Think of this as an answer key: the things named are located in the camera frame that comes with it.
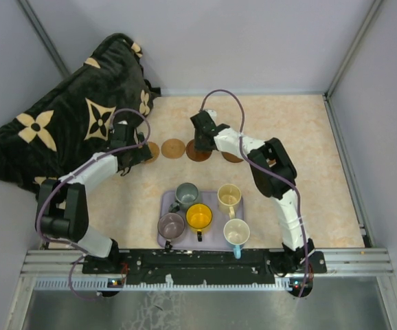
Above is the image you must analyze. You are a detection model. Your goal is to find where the cream mug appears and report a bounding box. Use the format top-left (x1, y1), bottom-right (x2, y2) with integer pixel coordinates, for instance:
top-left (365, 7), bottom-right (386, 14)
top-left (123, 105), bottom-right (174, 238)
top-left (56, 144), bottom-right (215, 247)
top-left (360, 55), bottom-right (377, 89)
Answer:
top-left (217, 184), bottom-right (242, 219)

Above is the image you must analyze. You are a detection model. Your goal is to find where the grey mug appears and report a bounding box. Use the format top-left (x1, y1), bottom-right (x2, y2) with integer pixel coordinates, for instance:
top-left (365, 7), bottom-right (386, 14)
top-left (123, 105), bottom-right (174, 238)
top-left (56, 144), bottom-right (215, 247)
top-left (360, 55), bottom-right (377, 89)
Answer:
top-left (168, 182), bottom-right (201, 212)

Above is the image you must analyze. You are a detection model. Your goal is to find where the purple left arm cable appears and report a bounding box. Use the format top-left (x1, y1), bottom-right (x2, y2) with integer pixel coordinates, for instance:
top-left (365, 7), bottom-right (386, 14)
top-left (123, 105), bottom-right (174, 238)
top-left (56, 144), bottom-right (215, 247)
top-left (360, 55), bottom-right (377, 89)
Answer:
top-left (35, 108), bottom-right (152, 302)

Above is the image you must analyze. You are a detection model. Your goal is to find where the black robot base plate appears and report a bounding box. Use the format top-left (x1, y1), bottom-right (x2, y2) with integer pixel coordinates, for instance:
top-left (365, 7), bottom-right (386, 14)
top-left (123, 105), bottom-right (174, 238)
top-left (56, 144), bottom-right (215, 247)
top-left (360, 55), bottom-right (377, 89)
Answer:
top-left (81, 247), bottom-right (327, 286)

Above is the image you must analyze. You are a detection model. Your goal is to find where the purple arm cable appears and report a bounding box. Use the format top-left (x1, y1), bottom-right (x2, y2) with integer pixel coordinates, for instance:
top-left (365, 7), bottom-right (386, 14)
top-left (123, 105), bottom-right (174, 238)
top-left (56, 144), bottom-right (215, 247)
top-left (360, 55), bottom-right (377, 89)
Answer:
top-left (35, 108), bottom-right (152, 302)
top-left (201, 89), bottom-right (313, 298)

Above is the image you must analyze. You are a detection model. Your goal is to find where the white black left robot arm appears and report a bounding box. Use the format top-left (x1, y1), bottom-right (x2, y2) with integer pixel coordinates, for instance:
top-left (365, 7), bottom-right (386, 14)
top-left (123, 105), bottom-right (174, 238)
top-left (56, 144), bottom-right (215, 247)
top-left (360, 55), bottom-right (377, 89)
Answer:
top-left (35, 120), bottom-right (151, 273)

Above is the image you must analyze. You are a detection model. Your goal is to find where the lavender plastic tray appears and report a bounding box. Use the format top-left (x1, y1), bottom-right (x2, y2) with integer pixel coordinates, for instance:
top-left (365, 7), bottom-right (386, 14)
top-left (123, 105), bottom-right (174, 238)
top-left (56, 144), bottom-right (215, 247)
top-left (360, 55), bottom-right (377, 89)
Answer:
top-left (157, 190), bottom-right (247, 252)

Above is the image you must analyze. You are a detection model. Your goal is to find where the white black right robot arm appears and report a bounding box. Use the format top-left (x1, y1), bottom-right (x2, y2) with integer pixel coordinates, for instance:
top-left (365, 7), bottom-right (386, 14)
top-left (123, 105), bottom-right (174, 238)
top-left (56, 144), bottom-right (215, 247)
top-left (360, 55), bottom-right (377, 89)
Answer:
top-left (190, 110), bottom-right (315, 272)

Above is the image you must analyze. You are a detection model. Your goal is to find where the purple mug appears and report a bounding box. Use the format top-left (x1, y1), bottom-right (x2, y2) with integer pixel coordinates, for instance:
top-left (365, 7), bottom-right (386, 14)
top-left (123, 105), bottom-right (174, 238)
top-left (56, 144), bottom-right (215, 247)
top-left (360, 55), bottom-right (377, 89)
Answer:
top-left (157, 212), bottom-right (185, 250)

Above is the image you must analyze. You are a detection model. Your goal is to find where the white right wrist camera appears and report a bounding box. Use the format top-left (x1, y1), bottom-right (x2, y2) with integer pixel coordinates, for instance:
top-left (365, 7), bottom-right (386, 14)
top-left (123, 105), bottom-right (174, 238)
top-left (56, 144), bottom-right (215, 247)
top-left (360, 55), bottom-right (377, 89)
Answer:
top-left (204, 109), bottom-right (217, 121)

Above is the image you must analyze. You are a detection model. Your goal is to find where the white mug blue handle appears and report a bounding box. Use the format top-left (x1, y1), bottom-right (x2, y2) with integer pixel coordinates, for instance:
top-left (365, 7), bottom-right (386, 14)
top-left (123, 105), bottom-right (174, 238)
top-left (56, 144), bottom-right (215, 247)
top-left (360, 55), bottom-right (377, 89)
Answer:
top-left (223, 219), bottom-right (251, 260)

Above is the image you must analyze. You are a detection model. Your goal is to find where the yellow mug black handle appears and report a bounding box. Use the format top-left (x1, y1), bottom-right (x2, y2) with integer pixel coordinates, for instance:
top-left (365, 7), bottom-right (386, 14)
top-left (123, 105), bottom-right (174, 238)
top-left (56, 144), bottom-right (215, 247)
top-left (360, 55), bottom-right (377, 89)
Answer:
top-left (185, 203), bottom-right (213, 243)

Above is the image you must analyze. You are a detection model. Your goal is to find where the black floral plush blanket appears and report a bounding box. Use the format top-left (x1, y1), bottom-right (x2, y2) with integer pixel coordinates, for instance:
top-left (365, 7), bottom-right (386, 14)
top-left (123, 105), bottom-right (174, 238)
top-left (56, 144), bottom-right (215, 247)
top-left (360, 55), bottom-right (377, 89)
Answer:
top-left (0, 33), bottom-right (161, 194)

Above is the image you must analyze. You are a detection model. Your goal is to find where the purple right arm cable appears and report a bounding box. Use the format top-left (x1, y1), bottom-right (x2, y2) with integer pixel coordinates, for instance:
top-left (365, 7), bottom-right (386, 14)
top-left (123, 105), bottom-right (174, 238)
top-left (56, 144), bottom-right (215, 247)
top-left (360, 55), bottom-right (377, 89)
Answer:
top-left (201, 89), bottom-right (313, 298)

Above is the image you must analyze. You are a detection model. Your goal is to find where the light wooden coaster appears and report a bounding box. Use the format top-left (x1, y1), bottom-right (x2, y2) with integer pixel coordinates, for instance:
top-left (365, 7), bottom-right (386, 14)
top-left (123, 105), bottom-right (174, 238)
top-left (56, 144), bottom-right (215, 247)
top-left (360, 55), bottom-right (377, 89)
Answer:
top-left (161, 138), bottom-right (185, 159)
top-left (145, 142), bottom-right (160, 164)

